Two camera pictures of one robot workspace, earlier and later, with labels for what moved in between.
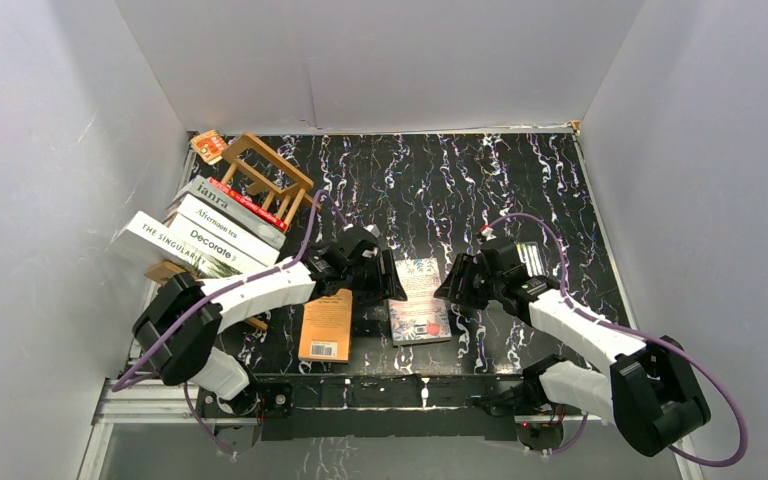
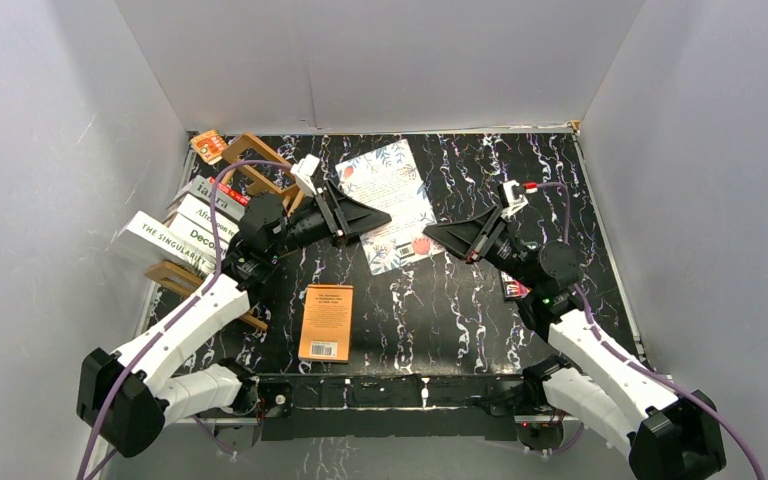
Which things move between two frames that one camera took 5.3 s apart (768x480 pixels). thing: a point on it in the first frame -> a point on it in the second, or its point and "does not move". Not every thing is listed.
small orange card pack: x=210 y=146 does not move
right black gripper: x=466 y=265 -> x=472 y=238
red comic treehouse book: x=269 y=216 does not move
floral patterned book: x=423 y=316 -> x=388 y=181
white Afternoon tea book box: x=226 y=228 does not move
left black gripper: x=383 y=273 -> x=335 y=213
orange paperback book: x=326 y=325 does not move
